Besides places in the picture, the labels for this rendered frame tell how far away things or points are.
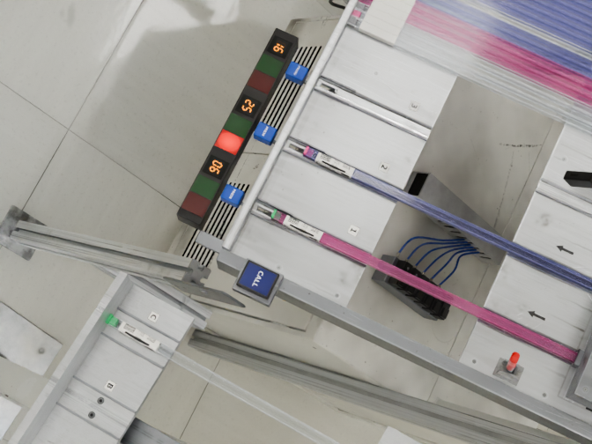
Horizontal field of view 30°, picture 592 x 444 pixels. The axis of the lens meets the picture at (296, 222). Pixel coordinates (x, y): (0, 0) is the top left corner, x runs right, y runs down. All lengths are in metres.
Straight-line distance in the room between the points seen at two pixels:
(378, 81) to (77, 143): 0.79
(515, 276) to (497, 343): 0.10
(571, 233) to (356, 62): 0.42
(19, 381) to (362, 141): 0.78
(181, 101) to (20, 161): 0.39
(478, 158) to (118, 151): 0.75
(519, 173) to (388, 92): 0.56
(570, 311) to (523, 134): 0.63
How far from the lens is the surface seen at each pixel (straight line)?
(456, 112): 2.08
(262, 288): 1.58
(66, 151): 2.29
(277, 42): 1.75
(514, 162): 2.20
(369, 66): 1.73
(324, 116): 1.70
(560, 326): 1.67
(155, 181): 2.40
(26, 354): 2.30
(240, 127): 1.70
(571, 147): 1.74
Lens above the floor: 2.05
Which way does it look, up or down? 51 degrees down
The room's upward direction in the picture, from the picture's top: 99 degrees clockwise
